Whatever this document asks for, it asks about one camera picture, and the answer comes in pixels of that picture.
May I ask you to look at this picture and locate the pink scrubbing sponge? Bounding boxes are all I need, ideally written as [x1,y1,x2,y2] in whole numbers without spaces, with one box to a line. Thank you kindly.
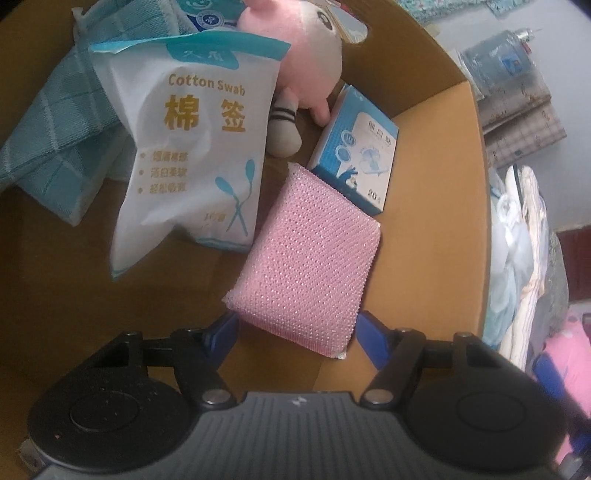
[223,163,381,358]

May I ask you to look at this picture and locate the blue white bandage box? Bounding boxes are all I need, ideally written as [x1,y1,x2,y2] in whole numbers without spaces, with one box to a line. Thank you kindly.
[308,84,399,216]

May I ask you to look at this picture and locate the white cotton swab bag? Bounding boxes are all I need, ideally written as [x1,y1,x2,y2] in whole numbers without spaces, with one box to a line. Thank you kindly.
[90,30,290,276]

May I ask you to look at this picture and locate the light blue towel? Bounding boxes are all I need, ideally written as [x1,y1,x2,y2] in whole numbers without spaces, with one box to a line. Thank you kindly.
[1,1,196,226]

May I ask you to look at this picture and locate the pink round plush toy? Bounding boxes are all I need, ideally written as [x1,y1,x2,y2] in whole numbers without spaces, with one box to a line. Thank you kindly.
[238,0,342,158]

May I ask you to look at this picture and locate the blue white wet wipes pack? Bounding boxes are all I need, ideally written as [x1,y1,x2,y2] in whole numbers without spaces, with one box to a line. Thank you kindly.
[178,0,246,31]

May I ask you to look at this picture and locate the pink quilt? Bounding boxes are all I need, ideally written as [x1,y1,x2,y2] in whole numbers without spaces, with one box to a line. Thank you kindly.
[543,308,590,419]

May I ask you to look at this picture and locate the dark red door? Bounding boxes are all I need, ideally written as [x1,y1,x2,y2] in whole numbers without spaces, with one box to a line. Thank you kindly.
[557,226,591,302]

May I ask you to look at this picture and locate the folded checkered mats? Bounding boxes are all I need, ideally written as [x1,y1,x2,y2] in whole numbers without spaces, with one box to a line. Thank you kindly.
[478,71,567,168]

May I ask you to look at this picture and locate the water dispenser with bottle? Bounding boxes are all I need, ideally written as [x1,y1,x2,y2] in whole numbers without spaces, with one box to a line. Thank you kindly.
[457,28,535,100]

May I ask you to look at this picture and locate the teal floral wall cloth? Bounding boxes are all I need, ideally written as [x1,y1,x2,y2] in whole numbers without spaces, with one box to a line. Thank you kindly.
[397,0,529,24]

